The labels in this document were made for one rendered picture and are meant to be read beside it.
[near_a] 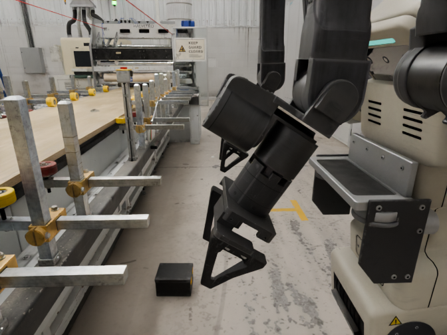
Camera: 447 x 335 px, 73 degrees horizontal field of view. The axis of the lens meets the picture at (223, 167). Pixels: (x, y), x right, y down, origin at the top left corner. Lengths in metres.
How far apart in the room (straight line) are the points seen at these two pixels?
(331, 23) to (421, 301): 0.55
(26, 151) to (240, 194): 0.66
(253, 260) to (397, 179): 0.34
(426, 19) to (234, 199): 0.28
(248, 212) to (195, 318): 1.43
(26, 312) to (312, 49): 0.82
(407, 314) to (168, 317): 1.28
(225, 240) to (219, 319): 1.44
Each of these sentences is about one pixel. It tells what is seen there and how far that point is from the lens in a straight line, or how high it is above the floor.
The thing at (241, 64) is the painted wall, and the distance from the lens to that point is 11.17.
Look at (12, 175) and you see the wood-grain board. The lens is 1.22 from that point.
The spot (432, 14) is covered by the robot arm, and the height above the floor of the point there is 1.30.
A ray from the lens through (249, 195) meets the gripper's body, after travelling 0.35.
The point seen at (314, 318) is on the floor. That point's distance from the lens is 1.81.
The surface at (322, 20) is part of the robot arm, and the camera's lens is 0.33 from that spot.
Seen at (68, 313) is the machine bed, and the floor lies 0.15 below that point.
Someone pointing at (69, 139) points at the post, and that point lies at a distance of 1.13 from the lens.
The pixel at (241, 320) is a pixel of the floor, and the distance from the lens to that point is 1.75.
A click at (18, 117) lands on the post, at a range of 0.89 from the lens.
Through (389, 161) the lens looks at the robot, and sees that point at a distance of 0.61.
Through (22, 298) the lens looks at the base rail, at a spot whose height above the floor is 0.70.
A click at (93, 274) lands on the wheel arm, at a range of 0.73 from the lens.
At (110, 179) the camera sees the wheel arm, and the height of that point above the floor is 0.85.
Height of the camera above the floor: 1.25
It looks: 19 degrees down
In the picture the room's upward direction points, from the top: straight up
